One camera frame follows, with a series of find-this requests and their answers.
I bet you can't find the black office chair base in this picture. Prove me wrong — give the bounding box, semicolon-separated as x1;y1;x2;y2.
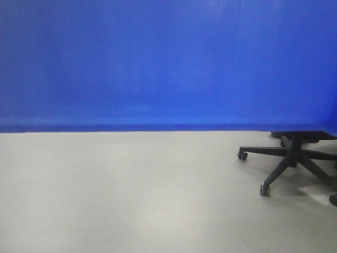
237;131;336;197

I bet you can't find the light blue carried bin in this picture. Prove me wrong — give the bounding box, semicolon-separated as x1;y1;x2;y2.
1;1;336;135

